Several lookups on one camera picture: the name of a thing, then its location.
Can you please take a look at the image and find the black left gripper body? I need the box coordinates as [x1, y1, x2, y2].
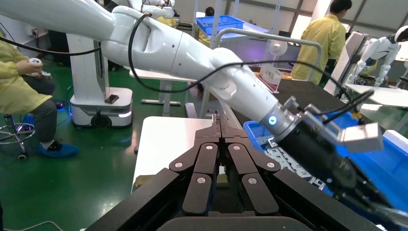
[274, 122, 358, 190]

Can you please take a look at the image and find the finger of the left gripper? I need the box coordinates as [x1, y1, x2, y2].
[354, 166, 394, 209]
[333, 186, 383, 220]

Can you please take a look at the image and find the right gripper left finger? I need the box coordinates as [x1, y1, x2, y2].
[169, 113, 224, 216]

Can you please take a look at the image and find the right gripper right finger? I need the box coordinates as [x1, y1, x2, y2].
[220, 113, 282, 216]

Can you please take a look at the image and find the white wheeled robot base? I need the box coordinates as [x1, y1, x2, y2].
[67, 33, 134, 129]

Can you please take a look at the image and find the large blue plastic bin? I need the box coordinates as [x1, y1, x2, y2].
[242, 111, 408, 225]

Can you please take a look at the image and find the white background table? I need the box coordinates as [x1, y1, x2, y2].
[129, 68, 200, 117]
[344, 83, 408, 108]

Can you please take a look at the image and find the acrylic sign with Chinese text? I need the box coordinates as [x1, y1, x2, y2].
[258, 65, 284, 94]

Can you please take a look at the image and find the small white desk fan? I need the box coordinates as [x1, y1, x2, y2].
[268, 39, 288, 69]

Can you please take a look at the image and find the white humanoid robot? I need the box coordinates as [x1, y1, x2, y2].
[323, 25, 408, 96]

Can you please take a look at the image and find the left grey table railing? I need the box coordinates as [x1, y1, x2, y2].
[199, 27, 323, 119]

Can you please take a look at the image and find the blue shoe cover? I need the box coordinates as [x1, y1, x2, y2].
[36, 142, 80, 159]

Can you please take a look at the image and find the small blue background bin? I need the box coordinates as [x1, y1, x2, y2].
[195, 15, 245, 36]

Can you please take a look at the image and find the chrome stool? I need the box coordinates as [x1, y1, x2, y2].
[0, 114, 36, 161]

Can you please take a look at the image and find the seated person in yellow coat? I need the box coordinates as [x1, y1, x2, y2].
[0, 30, 80, 160]

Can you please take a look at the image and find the white handheld controller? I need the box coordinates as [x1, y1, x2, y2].
[28, 57, 51, 78]

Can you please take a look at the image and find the pale metal bracket plate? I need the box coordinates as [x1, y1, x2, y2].
[264, 146, 312, 179]

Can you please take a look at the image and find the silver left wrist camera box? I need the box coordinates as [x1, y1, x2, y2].
[338, 122, 384, 154]

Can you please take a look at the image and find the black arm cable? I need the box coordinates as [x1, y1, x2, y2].
[0, 12, 375, 116]

